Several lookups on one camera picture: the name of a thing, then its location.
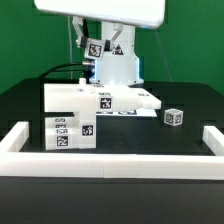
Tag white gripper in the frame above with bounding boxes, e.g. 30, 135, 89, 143
34, 0, 166, 51

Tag white tagged cube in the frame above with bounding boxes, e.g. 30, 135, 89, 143
89, 38, 105, 60
164, 108, 183, 126

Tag white chair back frame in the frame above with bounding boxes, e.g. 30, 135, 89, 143
44, 78, 161, 112

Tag white chair seat block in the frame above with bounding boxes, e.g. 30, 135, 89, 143
72, 112, 96, 149

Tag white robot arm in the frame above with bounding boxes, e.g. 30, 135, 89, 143
34, 0, 166, 85

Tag white tag marker sheet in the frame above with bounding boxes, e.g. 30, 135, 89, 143
96, 108, 157, 117

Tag white hanging cable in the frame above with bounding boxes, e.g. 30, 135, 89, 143
67, 16, 74, 80

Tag black cable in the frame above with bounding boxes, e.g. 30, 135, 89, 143
38, 61, 96, 80

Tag white U-shaped fence frame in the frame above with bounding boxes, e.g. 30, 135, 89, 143
0, 122, 224, 180

